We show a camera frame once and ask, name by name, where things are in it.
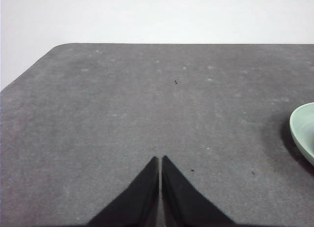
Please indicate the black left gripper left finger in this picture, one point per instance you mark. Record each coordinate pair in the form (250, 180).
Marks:
(137, 202)

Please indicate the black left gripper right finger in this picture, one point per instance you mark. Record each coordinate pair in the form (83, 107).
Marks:
(181, 202)

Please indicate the green plate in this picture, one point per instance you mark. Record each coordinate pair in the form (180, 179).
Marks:
(304, 128)

